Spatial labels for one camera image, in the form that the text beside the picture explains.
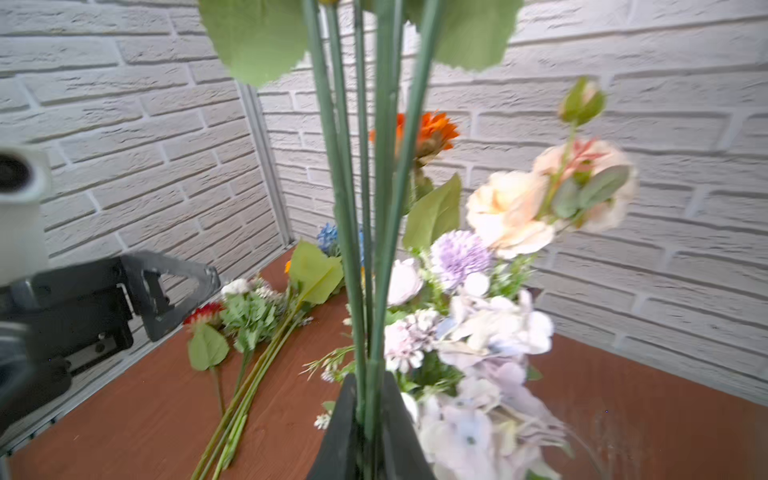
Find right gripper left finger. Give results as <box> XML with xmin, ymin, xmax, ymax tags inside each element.
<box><xmin>307</xmin><ymin>374</ymin><xmax>358</xmax><ymax>480</ymax></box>

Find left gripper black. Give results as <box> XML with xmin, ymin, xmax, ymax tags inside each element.
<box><xmin>1</xmin><ymin>251</ymin><xmax>221</xmax><ymax>430</ymax></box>

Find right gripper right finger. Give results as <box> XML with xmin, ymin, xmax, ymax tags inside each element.
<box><xmin>380</xmin><ymin>372</ymin><xmax>435</xmax><ymax>480</ymax></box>

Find white lilac flower bouquet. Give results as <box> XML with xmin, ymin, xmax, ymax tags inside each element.
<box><xmin>302</xmin><ymin>230</ymin><xmax>571</xmax><ymax>480</ymax></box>

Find blue hydrangea flower stem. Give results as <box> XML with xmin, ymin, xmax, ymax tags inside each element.
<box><xmin>317</xmin><ymin>223</ymin><xmax>365</xmax><ymax>267</ymax></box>

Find orange gerbera flower stem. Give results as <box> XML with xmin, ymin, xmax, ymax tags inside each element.
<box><xmin>362</xmin><ymin>112</ymin><xmax>462</xmax><ymax>255</ymax></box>

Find peach rose flower stem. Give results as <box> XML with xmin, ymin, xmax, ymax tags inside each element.
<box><xmin>466</xmin><ymin>77</ymin><xmax>637</xmax><ymax>260</ymax></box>

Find dusty blue flower stem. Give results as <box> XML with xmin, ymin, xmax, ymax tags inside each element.
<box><xmin>199</xmin><ymin>1</ymin><xmax>522</xmax><ymax>441</ymax></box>

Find red gerbera flower stem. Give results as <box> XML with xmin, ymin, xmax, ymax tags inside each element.
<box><xmin>183</xmin><ymin>301</ymin><xmax>230</xmax><ymax>415</ymax></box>

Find white pink flower bunch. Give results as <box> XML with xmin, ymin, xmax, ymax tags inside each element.
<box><xmin>221</xmin><ymin>277</ymin><xmax>313</xmax><ymax>392</ymax></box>

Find yellow white poppy stem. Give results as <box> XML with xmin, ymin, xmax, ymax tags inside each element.
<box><xmin>188</xmin><ymin>241</ymin><xmax>343</xmax><ymax>479</ymax></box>

